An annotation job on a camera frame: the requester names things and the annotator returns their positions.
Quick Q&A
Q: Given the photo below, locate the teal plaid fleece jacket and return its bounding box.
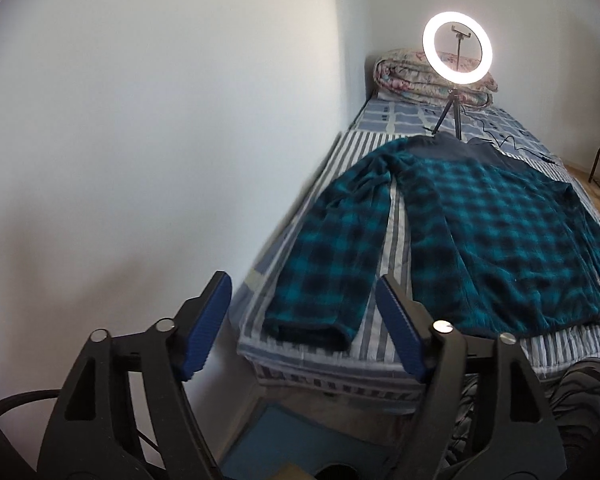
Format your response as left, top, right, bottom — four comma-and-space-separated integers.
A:
263, 134, 600, 351

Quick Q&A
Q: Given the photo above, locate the striped blue bed sheet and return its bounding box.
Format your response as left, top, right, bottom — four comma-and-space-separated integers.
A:
230, 100, 600, 403

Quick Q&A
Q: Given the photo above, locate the black tripod stand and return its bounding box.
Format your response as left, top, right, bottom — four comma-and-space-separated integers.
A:
432, 23, 472, 141

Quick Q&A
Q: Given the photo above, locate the black power cable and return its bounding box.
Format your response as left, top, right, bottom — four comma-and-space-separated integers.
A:
471, 119, 560, 164

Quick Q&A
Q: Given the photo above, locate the white ring light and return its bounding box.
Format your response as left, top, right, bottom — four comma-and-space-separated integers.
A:
422, 11, 493, 86

